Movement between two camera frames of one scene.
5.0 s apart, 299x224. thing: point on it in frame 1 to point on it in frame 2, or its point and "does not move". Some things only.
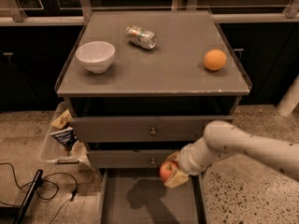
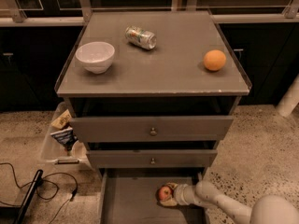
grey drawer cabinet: x=142 y=86 does not move
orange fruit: x=215 y=60 does not move
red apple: x=167 y=170 to x=164 y=192
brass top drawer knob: x=153 y=133 does not move
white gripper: x=186 y=161 to x=180 y=194
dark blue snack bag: x=66 y=137 does not move
